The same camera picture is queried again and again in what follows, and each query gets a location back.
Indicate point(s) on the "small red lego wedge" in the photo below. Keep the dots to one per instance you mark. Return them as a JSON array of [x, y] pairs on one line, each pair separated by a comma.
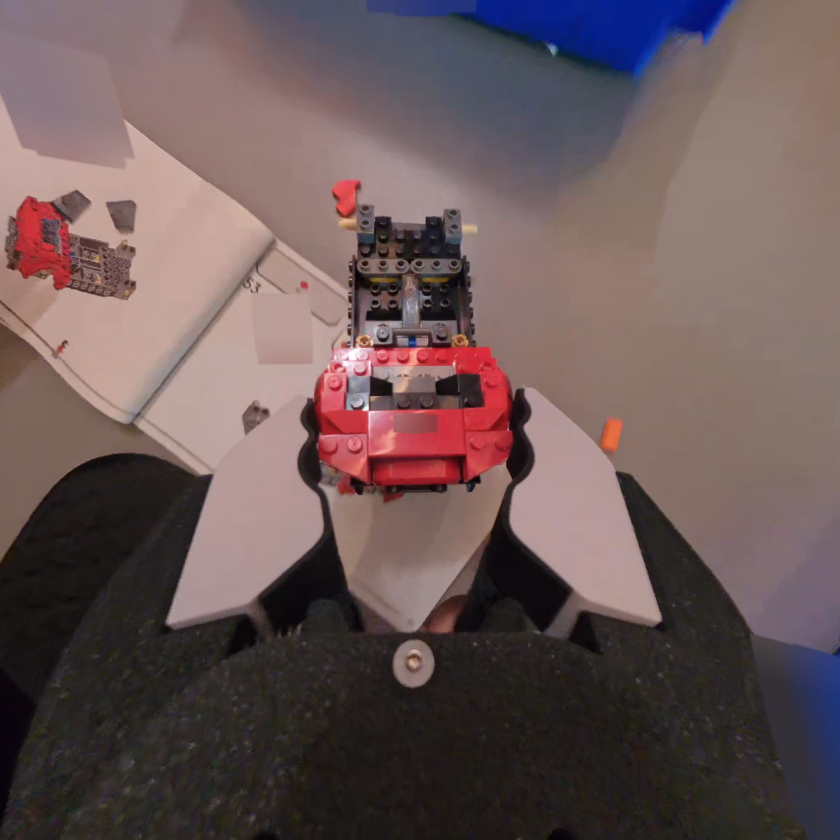
[[345, 197]]

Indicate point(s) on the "red and black lego car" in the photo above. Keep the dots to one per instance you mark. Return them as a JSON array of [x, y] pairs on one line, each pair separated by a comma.
[[414, 394]]

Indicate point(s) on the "blue plastic bin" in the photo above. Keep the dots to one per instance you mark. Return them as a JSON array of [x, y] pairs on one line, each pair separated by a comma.
[[591, 26]]

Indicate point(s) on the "lego instruction booklet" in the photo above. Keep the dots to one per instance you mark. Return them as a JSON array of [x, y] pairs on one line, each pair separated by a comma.
[[171, 276]]

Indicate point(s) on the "small dark grey lego wedge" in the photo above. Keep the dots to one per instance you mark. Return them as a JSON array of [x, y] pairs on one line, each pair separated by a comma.
[[256, 418]]

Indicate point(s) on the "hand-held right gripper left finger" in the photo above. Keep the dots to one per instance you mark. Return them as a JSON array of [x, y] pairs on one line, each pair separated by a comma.
[[250, 538]]

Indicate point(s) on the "black quilted pad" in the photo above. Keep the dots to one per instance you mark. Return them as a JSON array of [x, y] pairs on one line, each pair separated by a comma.
[[79, 565]]

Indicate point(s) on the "small orange lego piece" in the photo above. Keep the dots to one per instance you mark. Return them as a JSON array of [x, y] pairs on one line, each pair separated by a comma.
[[610, 436]]

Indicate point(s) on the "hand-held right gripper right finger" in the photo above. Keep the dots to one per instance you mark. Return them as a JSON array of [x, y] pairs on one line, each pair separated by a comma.
[[584, 525]]

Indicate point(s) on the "person's right hand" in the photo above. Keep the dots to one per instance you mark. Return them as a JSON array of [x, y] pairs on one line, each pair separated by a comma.
[[449, 612]]

